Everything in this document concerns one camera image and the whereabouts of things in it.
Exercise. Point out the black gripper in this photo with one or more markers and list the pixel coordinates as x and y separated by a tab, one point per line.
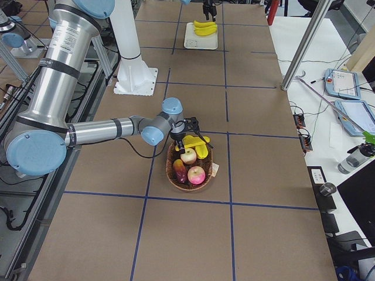
207	6
176	136

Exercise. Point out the yellow banana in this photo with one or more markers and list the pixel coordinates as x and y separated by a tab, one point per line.
203	24
205	34
204	31
190	141

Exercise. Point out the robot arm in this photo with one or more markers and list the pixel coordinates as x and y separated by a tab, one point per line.
39	140

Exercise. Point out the brown wicker basket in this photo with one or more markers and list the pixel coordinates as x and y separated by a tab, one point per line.
206	164

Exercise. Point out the paper basket tag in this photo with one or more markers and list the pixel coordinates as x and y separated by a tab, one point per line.
215	168

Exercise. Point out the red yellow mango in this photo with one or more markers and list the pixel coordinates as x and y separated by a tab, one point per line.
180	171

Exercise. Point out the white rectangular tray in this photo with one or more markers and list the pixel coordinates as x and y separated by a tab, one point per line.
203	39

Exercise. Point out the red pink apple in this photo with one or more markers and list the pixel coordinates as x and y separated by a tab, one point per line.
196	175

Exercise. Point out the red cylinder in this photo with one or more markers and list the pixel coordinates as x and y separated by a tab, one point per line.
273	6

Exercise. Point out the far teach pendant tablet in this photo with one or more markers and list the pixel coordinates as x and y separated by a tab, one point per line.
342	84

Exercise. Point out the teach pendant tablet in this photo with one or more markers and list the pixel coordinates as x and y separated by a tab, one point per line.
360	112
342	84

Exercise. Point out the near teach pendant tablet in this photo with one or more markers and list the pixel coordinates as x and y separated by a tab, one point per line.
360	112

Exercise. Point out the water bottle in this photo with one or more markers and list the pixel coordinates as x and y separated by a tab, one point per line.
357	156

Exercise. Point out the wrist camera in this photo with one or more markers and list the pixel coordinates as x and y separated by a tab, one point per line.
192	125

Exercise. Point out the white camera pole stand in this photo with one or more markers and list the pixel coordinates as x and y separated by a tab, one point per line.
134	77

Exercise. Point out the aluminium frame post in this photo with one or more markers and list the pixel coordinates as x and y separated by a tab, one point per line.
311	30

